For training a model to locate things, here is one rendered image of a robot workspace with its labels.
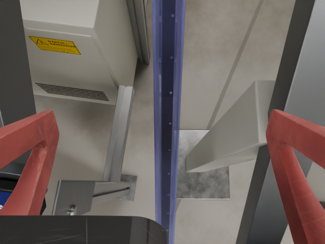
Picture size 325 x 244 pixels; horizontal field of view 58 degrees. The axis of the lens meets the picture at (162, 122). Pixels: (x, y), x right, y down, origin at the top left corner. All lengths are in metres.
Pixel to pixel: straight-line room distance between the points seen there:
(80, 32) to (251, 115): 0.38
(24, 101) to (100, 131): 0.80
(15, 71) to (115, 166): 0.51
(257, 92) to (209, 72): 0.90
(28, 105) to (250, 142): 0.24
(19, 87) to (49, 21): 0.27
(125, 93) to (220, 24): 0.60
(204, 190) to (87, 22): 0.74
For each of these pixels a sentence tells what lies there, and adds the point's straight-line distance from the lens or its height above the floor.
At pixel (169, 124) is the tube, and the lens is 0.16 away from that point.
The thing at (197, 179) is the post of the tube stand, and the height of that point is 0.01.
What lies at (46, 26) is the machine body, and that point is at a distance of 0.60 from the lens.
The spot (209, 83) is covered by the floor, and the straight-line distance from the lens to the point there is 1.17.
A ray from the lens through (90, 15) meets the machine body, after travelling 0.57.
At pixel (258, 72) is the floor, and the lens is 1.23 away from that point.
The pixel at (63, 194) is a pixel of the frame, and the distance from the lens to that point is 0.36.
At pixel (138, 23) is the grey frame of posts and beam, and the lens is 0.93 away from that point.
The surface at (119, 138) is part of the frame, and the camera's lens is 0.79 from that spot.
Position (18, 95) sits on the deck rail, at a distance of 0.33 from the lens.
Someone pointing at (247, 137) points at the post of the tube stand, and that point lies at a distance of 0.31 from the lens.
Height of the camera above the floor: 1.09
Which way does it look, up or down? 79 degrees down
